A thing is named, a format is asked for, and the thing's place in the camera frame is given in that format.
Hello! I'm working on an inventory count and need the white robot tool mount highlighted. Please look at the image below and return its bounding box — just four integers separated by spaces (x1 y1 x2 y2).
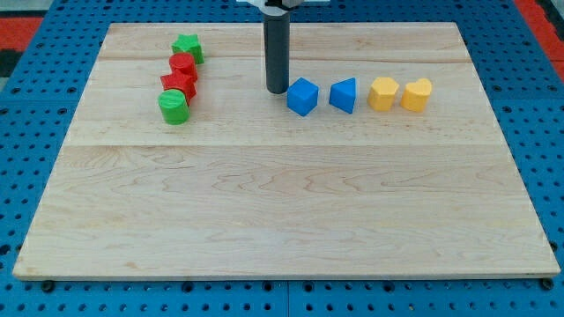
236 0 330 11

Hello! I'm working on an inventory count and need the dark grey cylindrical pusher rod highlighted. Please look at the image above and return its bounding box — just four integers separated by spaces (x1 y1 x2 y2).
263 11 290 94

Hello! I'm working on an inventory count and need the blue cube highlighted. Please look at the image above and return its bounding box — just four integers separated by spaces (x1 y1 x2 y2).
286 77 319 116

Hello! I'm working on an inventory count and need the green star block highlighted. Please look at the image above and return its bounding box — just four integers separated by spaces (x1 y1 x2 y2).
171 33 204 64

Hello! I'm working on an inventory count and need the blue triangular prism block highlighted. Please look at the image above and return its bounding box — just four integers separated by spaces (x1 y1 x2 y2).
329 77 357 114

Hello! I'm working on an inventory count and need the red cylinder block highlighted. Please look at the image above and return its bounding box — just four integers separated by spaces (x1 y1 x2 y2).
168 52 198 81

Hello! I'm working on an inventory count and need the red star block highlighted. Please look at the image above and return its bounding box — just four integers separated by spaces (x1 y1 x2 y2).
160 72 197 104

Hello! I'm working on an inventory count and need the yellow pentagon block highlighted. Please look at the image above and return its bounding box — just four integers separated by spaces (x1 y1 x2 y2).
367 77 399 111

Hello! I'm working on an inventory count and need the green cylinder block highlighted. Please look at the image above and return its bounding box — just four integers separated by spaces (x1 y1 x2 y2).
158 89 189 125

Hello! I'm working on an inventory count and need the yellow heart block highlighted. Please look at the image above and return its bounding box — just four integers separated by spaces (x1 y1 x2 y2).
400 78 433 113

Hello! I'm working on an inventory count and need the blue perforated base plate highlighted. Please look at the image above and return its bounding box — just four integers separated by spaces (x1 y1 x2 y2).
1 1 563 316

